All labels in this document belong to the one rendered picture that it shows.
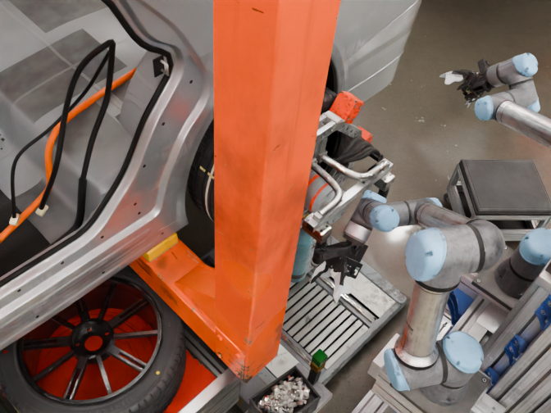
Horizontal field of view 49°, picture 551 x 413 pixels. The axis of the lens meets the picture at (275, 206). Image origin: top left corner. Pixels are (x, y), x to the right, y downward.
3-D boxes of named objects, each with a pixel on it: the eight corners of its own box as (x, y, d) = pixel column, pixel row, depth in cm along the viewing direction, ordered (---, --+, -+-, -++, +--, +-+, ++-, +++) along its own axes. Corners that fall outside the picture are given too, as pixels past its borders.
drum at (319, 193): (307, 179, 234) (312, 155, 223) (349, 212, 225) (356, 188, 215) (282, 198, 227) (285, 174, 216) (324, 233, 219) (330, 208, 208)
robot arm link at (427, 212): (529, 224, 137) (431, 188, 184) (484, 229, 135) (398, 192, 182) (528, 272, 140) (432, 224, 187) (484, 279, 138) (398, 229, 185)
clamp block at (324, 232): (311, 220, 206) (312, 211, 202) (330, 236, 203) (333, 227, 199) (301, 228, 204) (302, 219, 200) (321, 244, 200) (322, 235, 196)
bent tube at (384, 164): (348, 138, 222) (352, 116, 214) (389, 167, 214) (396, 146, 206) (316, 161, 213) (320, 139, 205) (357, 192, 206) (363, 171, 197)
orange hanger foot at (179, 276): (158, 238, 243) (151, 183, 216) (248, 325, 222) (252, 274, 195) (125, 262, 235) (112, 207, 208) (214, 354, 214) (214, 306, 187)
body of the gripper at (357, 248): (355, 281, 189) (372, 247, 188) (334, 274, 185) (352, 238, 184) (342, 272, 196) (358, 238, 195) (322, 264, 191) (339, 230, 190)
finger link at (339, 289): (352, 305, 184) (354, 276, 188) (339, 300, 180) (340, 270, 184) (346, 306, 186) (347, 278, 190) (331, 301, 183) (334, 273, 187)
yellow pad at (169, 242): (156, 220, 229) (155, 211, 225) (179, 242, 223) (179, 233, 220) (125, 239, 222) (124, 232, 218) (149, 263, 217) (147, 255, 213)
